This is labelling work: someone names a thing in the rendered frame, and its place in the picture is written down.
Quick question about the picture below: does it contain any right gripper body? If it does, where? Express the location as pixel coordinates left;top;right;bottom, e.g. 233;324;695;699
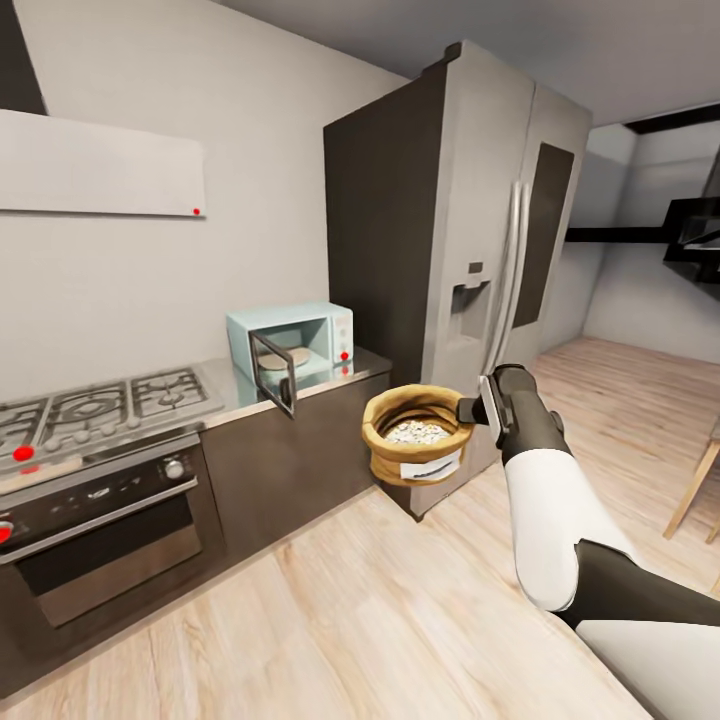
455;396;489;425

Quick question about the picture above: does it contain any popcorn bag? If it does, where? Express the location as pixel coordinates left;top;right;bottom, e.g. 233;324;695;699
361;384;476;486

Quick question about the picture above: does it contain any microwave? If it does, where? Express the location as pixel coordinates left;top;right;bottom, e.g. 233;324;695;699
225;299;353;423

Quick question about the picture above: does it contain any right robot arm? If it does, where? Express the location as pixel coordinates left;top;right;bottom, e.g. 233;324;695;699
455;363;720;720

